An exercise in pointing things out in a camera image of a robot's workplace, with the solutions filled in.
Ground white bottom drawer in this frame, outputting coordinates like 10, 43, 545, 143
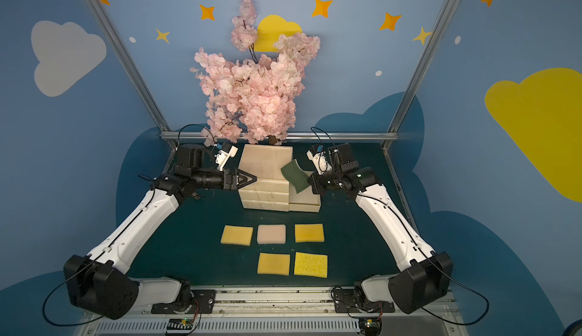
286, 183, 321, 213

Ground white three-drawer cabinet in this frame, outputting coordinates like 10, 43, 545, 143
238, 144, 293, 212

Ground dark green scouring sponge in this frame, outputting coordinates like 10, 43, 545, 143
280, 160, 310, 193

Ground pale yellow foam sponge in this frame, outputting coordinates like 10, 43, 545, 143
221, 225, 254, 247

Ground pink sponge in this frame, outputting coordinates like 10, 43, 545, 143
257, 225, 286, 245

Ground light yellow coarse sponge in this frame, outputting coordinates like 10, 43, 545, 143
257, 253, 290, 276

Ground bright yellow porous sponge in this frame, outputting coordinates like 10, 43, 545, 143
293, 252, 328, 278

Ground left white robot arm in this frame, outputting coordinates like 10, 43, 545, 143
62, 142, 257, 320

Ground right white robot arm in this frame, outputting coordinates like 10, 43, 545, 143
307, 143, 455, 314

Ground pink cherry blossom tree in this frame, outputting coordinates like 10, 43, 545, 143
191, 0, 321, 146

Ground green circuit board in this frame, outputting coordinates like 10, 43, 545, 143
165, 318, 194, 334

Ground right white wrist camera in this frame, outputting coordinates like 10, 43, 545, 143
307, 144, 330, 175

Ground rear aluminium frame bar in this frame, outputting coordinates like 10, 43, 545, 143
160, 131, 399, 142

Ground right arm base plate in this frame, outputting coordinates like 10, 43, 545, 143
330, 287, 396, 314

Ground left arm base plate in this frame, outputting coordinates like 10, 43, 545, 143
151, 289, 217, 315

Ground aluminium mounting rail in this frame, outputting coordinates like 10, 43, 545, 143
74, 287, 468, 335

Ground left aluminium frame post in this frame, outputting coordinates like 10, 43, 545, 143
83, 0, 171, 131

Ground aluminium frame post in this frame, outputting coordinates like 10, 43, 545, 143
387, 0, 461, 137
83, 0, 171, 131

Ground right aluminium frame post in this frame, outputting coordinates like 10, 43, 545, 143
387, 0, 461, 137

